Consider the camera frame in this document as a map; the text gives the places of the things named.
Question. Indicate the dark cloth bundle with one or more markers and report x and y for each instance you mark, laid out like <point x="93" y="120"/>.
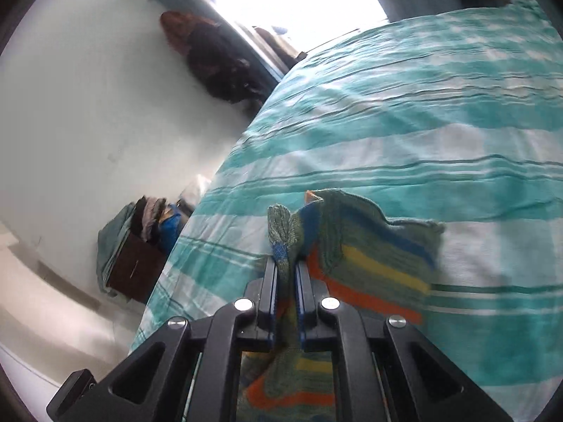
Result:
<point x="215" y="57"/>

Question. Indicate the white plastic bag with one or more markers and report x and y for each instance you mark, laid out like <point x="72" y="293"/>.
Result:
<point x="195" y="191"/>

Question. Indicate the teal draped cloth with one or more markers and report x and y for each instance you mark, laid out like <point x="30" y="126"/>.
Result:
<point x="112" y="241"/>

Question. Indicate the teal plaid bed blanket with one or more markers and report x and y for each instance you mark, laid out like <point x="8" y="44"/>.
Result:
<point x="396" y="118"/>

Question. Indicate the brown wooden cabinet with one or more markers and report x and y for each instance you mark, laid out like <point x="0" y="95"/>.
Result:
<point x="136" y="268"/>

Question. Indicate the blue cloth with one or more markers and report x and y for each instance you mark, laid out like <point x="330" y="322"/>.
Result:
<point x="173" y="228"/>

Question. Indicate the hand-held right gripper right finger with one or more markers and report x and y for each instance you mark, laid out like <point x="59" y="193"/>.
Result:
<point x="301" y="294"/>

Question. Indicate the striped knit garment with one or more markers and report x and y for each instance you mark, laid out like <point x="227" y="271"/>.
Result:
<point x="374" y="263"/>

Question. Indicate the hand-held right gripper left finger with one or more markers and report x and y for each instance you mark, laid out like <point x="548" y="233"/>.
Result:
<point x="273" y="290"/>

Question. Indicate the stack of dark clothes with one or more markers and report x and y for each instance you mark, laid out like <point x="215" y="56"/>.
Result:
<point x="149" y="220"/>

